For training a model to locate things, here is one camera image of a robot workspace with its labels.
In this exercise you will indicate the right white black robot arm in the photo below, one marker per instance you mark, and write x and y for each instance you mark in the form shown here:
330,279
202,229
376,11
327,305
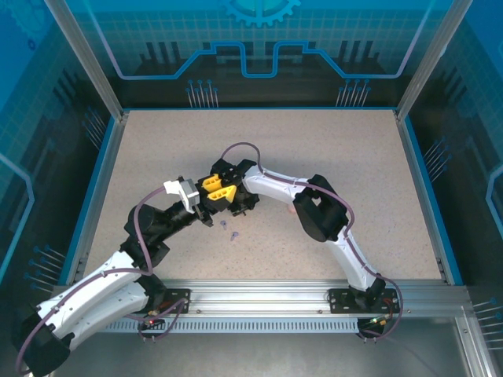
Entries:
275,184

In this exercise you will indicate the aluminium frame post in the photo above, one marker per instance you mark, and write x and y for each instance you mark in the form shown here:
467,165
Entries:
429,59
93,66

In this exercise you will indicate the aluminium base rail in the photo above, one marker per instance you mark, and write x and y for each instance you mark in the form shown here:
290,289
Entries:
259,296

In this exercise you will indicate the aluminium side rail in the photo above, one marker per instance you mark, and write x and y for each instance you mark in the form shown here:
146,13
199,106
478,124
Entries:
416,184
101,184

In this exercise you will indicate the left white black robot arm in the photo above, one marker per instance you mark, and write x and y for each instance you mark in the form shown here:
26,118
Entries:
98,282

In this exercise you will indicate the small LED circuit board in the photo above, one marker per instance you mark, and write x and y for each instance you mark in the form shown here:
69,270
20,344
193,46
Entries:
377,321
151,322

